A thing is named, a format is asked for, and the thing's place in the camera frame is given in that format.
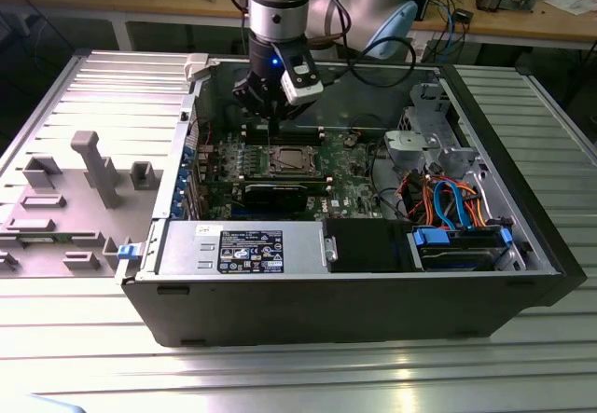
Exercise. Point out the green motherboard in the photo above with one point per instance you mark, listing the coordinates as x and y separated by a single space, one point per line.
345 184

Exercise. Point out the silver power supply unit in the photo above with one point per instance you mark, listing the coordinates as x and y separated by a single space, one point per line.
186 250

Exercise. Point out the black graphics card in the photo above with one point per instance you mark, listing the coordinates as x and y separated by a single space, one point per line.
275 198

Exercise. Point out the black plastic fan shroud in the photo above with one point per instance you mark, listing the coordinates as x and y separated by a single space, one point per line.
364 245

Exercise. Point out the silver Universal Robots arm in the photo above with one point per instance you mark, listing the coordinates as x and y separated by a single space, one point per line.
277 3

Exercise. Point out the small dark board component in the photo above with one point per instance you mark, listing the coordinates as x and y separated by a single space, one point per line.
351 139

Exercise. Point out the silver metal drive bracket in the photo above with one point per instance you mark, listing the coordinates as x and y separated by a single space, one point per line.
410 145

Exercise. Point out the white paper sheet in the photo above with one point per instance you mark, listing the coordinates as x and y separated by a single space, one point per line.
569 3

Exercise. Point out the beige case latch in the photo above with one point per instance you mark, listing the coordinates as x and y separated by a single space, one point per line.
196 65

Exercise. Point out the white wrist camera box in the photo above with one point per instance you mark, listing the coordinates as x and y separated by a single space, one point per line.
303 82

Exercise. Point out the black open PC case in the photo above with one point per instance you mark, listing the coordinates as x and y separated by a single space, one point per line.
326 310

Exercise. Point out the green RAM stick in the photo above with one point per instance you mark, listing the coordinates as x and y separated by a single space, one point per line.
39 239

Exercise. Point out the wooden desk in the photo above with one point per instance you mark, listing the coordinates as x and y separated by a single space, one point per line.
140 3

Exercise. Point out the hard disk in blue carrier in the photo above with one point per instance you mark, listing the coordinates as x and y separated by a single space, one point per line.
466 259

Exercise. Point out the blue plastic case clip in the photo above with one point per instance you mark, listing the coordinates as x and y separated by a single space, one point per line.
128 251

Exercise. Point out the grey plastic parts rack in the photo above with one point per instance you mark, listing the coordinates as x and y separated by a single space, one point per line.
70 208

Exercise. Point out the small black adapter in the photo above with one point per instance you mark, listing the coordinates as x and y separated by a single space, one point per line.
464 15

